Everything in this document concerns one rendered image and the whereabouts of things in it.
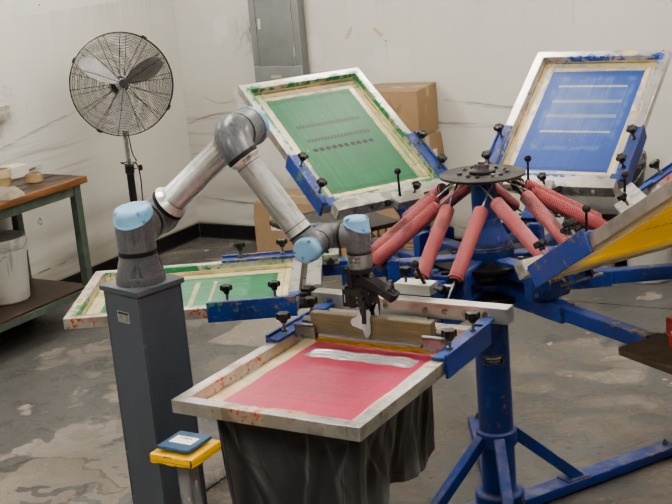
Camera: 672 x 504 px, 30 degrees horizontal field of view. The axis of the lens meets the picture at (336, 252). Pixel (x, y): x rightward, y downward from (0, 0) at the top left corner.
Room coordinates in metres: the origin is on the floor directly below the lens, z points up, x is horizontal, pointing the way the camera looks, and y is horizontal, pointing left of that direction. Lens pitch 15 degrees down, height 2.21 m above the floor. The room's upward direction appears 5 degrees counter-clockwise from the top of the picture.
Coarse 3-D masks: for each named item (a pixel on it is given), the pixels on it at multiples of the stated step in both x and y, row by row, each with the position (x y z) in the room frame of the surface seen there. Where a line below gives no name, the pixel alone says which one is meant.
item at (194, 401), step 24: (456, 336) 3.55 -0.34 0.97; (240, 360) 3.44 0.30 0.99; (264, 360) 3.49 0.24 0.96; (432, 360) 3.30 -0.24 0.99; (216, 384) 3.28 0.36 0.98; (408, 384) 3.13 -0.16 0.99; (192, 408) 3.13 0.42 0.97; (216, 408) 3.09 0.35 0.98; (240, 408) 3.06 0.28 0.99; (264, 408) 3.05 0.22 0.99; (384, 408) 2.98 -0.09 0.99; (312, 432) 2.94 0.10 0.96; (336, 432) 2.90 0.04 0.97; (360, 432) 2.87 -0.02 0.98
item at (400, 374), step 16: (384, 352) 3.49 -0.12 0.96; (400, 352) 3.48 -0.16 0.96; (368, 368) 3.37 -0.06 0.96; (384, 368) 3.36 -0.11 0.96; (400, 368) 3.35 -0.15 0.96; (416, 368) 3.34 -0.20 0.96; (384, 384) 3.24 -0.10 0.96; (368, 400) 3.13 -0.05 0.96; (336, 416) 3.04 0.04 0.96; (352, 416) 3.03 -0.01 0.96
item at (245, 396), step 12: (312, 348) 3.59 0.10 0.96; (324, 348) 3.58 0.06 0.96; (336, 348) 3.57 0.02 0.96; (348, 348) 3.56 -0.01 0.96; (360, 348) 3.55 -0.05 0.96; (372, 348) 3.54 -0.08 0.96; (288, 360) 3.50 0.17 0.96; (300, 360) 3.49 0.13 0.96; (312, 360) 3.48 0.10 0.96; (324, 360) 3.47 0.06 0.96; (336, 360) 3.46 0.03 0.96; (348, 360) 3.45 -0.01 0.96; (276, 372) 3.40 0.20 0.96; (252, 384) 3.32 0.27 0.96; (264, 384) 3.32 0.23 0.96; (240, 396) 3.24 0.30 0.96; (252, 396) 3.23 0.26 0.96; (264, 396) 3.22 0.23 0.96
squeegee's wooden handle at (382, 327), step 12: (312, 312) 3.62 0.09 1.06; (324, 312) 3.60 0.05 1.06; (336, 312) 3.59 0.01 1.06; (324, 324) 3.60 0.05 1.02; (336, 324) 3.58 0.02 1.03; (348, 324) 3.55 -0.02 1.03; (372, 324) 3.51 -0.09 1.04; (384, 324) 3.49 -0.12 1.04; (396, 324) 3.47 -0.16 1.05; (408, 324) 3.45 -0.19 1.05; (420, 324) 3.43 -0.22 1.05; (432, 324) 3.42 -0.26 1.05; (360, 336) 3.54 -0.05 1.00; (372, 336) 3.51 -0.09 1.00; (384, 336) 3.49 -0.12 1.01; (396, 336) 3.47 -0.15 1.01; (408, 336) 3.45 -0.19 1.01; (420, 336) 3.43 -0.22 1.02
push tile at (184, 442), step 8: (184, 432) 2.98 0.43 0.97; (192, 432) 2.98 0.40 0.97; (168, 440) 2.94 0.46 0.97; (176, 440) 2.94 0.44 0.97; (184, 440) 2.93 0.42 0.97; (192, 440) 2.93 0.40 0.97; (200, 440) 2.92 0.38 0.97; (208, 440) 2.94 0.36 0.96; (160, 448) 2.91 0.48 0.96; (168, 448) 2.90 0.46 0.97; (176, 448) 2.89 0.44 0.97; (184, 448) 2.88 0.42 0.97; (192, 448) 2.88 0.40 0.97
